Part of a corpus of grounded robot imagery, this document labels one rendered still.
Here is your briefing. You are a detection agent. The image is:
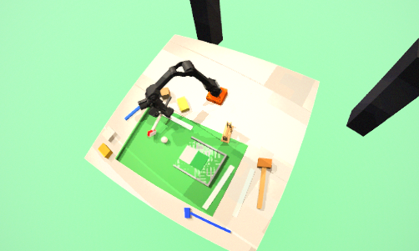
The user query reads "blue golf putter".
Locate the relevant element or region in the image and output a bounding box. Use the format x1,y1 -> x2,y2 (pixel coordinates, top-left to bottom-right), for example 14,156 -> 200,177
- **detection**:
184,208 -> 231,233

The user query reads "green putting mat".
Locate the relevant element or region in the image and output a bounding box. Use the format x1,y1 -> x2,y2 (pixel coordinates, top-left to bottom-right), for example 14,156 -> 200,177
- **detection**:
118,113 -> 248,217

